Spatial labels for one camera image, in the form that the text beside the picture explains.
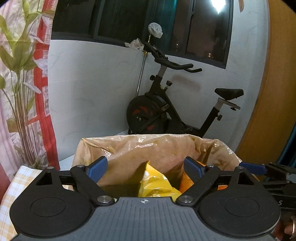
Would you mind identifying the checkered floral tablecloth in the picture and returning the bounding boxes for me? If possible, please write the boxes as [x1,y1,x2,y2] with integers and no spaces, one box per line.
[0,165,75,241]

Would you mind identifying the dark window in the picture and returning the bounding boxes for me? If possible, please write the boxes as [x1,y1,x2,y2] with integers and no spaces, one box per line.
[52,0,233,68]

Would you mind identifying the white plastic bag on pole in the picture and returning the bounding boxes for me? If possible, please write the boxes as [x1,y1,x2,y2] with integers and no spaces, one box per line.
[148,23,163,39]

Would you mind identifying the wooden door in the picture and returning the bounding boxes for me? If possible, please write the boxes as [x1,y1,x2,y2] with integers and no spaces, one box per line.
[236,1,295,164]

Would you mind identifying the yellow snack bag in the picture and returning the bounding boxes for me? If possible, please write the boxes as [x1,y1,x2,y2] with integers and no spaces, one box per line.
[138,161,182,202]

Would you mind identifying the black exercise bike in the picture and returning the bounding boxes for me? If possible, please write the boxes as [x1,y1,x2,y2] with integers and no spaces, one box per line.
[126,43,244,138]

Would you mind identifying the cardboard box with plastic liner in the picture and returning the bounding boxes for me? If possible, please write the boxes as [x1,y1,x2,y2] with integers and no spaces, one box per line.
[72,134,241,197]

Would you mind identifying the person's right hand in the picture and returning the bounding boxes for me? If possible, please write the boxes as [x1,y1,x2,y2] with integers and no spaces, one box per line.
[273,216,295,241]

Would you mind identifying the orange snack bag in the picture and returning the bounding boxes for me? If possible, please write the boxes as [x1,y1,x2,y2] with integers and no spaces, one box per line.
[179,157,231,193]

